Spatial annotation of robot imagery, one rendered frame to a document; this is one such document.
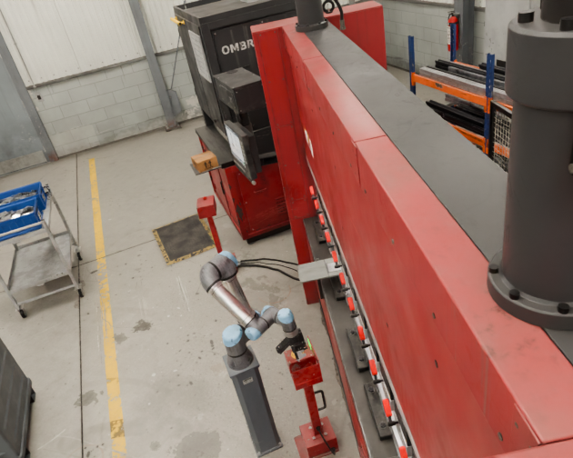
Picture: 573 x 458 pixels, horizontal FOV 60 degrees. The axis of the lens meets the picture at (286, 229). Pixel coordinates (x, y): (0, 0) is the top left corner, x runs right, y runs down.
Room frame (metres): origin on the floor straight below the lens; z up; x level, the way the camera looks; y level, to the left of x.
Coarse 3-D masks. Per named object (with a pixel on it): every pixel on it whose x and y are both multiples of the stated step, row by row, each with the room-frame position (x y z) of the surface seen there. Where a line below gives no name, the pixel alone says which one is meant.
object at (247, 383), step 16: (256, 368) 2.04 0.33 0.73; (240, 384) 1.99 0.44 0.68; (256, 384) 2.02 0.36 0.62; (240, 400) 2.01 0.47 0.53; (256, 400) 2.01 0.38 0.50; (256, 416) 2.00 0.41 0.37; (272, 416) 2.05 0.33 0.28; (256, 432) 2.00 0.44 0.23; (272, 432) 2.02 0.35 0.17; (256, 448) 2.01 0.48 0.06; (272, 448) 2.01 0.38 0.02
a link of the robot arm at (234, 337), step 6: (234, 324) 2.13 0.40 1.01; (240, 324) 2.14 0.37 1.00; (228, 330) 2.10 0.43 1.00; (234, 330) 2.09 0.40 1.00; (240, 330) 2.09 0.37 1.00; (222, 336) 2.08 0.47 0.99; (228, 336) 2.06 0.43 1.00; (234, 336) 2.05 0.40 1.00; (240, 336) 2.05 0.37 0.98; (246, 336) 2.08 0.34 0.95; (228, 342) 2.03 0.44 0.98; (234, 342) 2.03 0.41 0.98; (240, 342) 2.04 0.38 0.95; (246, 342) 2.08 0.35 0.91; (228, 348) 2.04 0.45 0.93; (234, 348) 2.03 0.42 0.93; (240, 348) 2.04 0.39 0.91; (234, 354) 2.03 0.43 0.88
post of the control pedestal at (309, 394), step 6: (306, 390) 1.96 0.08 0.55; (312, 390) 1.97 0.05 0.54; (306, 396) 1.97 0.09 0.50; (312, 396) 1.97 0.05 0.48; (312, 402) 1.97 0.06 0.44; (312, 408) 1.97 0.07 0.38; (312, 414) 1.97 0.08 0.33; (318, 414) 1.97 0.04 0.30; (312, 420) 1.96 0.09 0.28; (318, 420) 1.97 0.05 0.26; (312, 426) 2.00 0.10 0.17; (318, 432) 1.97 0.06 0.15
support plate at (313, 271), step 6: (330, 258) 2.58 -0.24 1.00; (300, 264) 2.57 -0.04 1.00; (306, 264) 2.56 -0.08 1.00; (312, 264) 2.55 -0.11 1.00; (318, 264) 2.53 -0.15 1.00; (324, 264) 2.52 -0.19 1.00; (300, 270) 2.52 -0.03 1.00; (306, 270) 2.51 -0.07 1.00; (312, 270) 2.49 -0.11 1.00; (318, 270) 2.48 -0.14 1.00; (324, 270) 2.47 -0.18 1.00; (300, 276) 2.45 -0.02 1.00; (306, 276) 2.44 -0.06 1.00; (312, 276) 2.43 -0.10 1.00; (318, 276) 2.42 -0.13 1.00; (324, 276) 2.40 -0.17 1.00; (330, 276) 2.40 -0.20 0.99; (300, 282) 2.40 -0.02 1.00; (306, 282) 2.40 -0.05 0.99
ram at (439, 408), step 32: (320, 128) 2.22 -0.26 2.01; (320, 160) 2.43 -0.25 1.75; (320, 192) 2.71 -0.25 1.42; (352, 192) 1.55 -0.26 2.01; (352, 224) 1.65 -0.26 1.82; (352, 256) 1.75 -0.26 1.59; (384, 256) 1.15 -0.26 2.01; (384, 288) 1.19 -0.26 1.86; (384, 320) 1.23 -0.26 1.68; (416, 320) 0.87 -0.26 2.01; (384, 352) 1.28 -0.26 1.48; (416, 352) 0.89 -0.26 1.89; (448, 352) 0.67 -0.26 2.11; (416, 384) 0.90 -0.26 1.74; (448, 384) 0.67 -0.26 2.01; (416, 416) 0.92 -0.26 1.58; (448, 416) 0.67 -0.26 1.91; (480, 416) 0.53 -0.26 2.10; (448, 448) 0.67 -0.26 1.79; (480, 448) 0.52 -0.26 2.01
